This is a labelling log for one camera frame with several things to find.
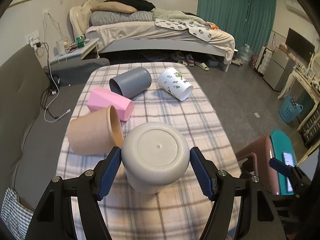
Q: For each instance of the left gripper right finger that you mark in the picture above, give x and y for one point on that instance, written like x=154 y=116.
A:
x=258 y=218

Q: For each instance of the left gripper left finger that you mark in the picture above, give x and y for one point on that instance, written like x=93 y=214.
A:
x=53 y=217

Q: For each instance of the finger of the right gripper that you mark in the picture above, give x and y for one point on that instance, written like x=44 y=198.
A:
x=280 y=167

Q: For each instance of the light grey plastic cup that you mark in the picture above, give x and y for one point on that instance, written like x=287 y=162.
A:
x=154 y=155

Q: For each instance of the brown paper cup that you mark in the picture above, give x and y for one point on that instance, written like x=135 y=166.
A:
x=95 y=133

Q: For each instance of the pink faceted cup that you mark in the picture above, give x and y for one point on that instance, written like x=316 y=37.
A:
x=100 y=98

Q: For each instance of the white cactus print cup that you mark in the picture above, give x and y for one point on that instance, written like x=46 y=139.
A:
x=173 y=82

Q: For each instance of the dark grey cup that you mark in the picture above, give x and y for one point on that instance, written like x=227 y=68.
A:
x=131 y=83

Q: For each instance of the smartphone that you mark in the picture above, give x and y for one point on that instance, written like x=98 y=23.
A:
x=288 y=160

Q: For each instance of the blue gingham cloth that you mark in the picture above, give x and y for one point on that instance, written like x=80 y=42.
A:
x=15 y=216

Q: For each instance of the blue laundry basket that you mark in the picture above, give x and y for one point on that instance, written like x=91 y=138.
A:
x=289 y=109

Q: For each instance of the grey mini fridge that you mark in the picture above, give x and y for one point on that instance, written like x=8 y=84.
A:
x=278 y=70

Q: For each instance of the water jug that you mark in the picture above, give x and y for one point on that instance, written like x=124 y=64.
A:
x=245 y=54

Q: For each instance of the black television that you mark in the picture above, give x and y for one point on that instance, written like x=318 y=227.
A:
x=300 y=45

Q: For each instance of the grey sofa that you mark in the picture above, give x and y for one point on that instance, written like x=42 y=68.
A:
x=30 y=144

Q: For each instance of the green slipper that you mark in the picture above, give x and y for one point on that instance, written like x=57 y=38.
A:
x=203 y=66

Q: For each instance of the patterned baby mat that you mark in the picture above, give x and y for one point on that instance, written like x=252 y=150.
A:
x=198 y=30

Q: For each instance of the green curtain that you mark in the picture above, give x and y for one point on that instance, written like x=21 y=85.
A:
x=248 y=21

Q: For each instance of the air conditioner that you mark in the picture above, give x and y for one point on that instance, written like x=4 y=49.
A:
x=296 y=8

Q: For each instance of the white nightstand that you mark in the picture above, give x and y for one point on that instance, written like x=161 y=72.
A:
x=90 y=48

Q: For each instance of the white tumbler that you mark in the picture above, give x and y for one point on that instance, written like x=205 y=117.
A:
x=60 y=47

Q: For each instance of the green soda can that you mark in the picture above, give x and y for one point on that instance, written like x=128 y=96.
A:
x=80 y=41

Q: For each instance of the bed with beige sheet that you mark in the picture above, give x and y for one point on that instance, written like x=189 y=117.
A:
x=146 y=35

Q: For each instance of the checkered pillow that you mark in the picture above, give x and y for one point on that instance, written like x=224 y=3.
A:
x=99 y=18

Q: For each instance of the beige pillow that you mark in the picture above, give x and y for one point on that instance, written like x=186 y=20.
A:
x=114 y=7

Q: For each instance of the wall power outlet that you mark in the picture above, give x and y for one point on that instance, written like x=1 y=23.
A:
x=33 y=39

